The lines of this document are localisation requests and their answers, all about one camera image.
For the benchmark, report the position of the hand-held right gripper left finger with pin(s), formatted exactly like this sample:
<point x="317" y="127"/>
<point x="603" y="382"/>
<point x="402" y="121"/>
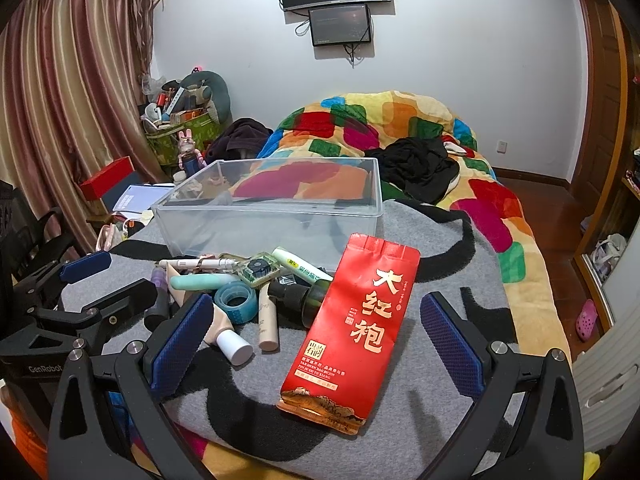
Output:
<point x="182" y="345"/>

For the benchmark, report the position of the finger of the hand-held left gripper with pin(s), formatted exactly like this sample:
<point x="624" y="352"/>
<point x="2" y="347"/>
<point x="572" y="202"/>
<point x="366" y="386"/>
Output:
<point x="125" y="294"/>
<point x="85" y="266"/>

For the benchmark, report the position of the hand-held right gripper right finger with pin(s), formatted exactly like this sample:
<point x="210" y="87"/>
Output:
<point x="450" y="350"/>

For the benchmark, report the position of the beige tube with white cap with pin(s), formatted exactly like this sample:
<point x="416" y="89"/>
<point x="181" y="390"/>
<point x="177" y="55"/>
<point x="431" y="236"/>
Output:
<point x="235" y="347"/>

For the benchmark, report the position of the teal tape roll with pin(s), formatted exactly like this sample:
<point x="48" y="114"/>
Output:
<point x="225" y="292"/>

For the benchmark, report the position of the white pen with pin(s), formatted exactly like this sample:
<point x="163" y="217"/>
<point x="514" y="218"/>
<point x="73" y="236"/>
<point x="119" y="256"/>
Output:
<point x="190" y="263"/>

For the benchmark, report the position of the beige cosmetic stick tube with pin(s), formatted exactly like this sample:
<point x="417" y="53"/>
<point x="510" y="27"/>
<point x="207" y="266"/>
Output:
<point x="268" y="325"/>

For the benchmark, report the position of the red tea packet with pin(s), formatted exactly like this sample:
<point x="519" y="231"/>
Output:
<point x="350" y="330"/>

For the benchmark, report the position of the small black tube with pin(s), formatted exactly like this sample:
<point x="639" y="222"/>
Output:
<point x="288" y="281"/>

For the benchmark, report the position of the dark green bottle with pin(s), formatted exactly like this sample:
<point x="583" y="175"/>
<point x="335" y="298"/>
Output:
<point x="310" y="300"/>

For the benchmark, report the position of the white and green tube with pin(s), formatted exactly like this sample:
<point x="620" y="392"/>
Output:
<point x="295" y="262"/>

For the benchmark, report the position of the clear plastic storage box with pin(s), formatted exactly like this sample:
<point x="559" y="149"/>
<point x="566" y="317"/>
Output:
<point x="270" y="225"/>

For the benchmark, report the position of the person's left forearm orange sleeve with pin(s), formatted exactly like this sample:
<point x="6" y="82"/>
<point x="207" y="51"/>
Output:
<point x="22" y="437"/>

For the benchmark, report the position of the small black bottle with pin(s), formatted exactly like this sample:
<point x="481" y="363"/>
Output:
<point x="157" y="310"/>

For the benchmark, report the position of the small purple bottle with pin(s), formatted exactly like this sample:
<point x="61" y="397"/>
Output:
<point x="160" y="277"/>

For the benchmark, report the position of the pink and white bag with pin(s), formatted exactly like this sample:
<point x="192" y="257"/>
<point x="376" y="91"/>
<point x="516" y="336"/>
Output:
<point x="112" y="235"/>

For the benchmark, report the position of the mint green tube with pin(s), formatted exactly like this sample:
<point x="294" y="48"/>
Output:
<point x="200" y="281"/>

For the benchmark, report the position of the black chair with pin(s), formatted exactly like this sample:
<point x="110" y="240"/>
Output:
<point x="20" y="240"/>

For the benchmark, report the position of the white papers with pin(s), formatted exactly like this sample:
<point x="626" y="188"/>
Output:
<point x="135" y="197"/>

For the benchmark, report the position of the red box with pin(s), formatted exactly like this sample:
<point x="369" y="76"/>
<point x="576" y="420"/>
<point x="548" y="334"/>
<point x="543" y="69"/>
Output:
<point x="107" y="176"/>

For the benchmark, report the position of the green square compact case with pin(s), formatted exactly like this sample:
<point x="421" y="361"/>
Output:
<point x="257" y="269"/>

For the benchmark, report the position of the grey and black blanket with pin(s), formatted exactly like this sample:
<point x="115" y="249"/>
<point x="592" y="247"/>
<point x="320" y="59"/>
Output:
<point x="425" y="240"/>

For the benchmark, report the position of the pink clog shoe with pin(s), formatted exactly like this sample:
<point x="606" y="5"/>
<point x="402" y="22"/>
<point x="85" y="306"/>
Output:
<point x="586" y="320"/>

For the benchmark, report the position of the pink rabbit figurine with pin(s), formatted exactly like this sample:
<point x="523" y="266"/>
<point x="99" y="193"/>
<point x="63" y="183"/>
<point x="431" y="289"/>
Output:
<point x="189" y="147"/>

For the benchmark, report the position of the white wardrobe door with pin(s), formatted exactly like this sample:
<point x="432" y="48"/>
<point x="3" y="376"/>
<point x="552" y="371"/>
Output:
<point x="615" y="360"/>

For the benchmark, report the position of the green storage bag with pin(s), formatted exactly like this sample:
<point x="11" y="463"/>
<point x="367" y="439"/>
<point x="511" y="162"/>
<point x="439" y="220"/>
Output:
<point x="200" y="135"/>

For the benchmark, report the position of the striped pink curtain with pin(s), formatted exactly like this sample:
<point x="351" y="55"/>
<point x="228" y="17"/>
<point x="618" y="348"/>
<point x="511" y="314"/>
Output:
<point x="65" y="85"/>

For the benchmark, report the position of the white handbag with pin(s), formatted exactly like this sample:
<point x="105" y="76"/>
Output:
<point x="607" y="255"/>

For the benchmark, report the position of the black cloth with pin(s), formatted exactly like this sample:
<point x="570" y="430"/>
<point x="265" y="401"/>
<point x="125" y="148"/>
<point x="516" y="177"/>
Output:
<point x="415" y="165"/>

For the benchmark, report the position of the dark maroon cloth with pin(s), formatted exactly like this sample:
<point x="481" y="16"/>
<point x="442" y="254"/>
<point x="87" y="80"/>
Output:
<point x="245" y="135"/>

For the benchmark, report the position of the grey neck pillow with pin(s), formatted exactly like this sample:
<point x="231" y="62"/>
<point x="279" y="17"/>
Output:
<point x="220" y="90"/>

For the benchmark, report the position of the colourful patchwork blanket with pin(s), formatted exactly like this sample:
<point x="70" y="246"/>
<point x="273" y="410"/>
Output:
<point x="350" y="135"/>

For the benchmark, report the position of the wooden door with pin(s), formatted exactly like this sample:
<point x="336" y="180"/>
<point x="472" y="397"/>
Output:
<point x="600" y="85"/>

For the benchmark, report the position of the white wall socket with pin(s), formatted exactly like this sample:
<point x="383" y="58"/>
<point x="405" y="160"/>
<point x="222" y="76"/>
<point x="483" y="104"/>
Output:
<point x="501" y="146"/>

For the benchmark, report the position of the small black wall monitor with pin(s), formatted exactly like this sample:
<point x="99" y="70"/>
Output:
<point x="340" y="22"/>

